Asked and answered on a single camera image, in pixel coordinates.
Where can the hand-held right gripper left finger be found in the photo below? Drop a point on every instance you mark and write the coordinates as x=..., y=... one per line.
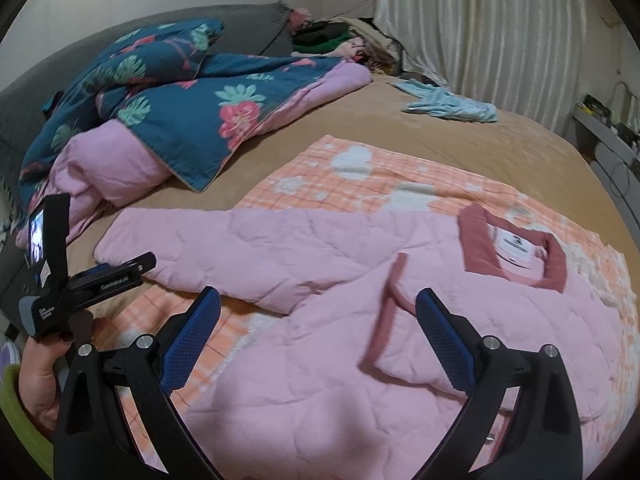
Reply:
x=192, y=340

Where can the orange plaid cloud blanket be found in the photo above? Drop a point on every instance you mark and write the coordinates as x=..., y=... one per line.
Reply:
x=400, y=175

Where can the grey headboard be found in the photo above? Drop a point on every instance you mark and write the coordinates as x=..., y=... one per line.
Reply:
x=30, y=105

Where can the person's left hand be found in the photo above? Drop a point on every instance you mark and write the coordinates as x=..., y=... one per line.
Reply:
x=42, y=380

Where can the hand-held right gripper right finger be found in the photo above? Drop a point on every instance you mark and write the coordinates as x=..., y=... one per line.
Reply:
x=445, y=345

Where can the light blue cloth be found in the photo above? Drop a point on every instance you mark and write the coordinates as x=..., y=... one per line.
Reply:
x=450, y=102

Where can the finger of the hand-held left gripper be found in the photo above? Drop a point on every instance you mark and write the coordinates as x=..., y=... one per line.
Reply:
x=125, y=272

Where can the blue floral pillow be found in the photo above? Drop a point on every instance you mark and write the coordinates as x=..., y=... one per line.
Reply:
x=150, y=55

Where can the pile of clothes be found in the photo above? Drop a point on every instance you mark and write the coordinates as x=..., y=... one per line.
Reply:
x=350, y=40

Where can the person's left forearm green sleeve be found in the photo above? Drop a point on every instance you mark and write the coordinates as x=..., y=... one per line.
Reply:
x=15, y=410

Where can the bed with tan sheet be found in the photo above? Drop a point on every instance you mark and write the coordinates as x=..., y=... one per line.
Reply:
x=350, y=110

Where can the grey desk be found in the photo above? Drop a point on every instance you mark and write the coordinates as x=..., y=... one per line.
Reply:
x=612, y=155

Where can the pink pillow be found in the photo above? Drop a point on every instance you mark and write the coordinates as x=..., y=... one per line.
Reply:
x=250, y=105

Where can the white pleated curtain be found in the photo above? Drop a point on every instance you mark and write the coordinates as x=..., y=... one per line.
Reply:
x=475, y=25

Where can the pink quilted comforter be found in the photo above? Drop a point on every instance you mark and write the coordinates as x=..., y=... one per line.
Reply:
x=300, y=250

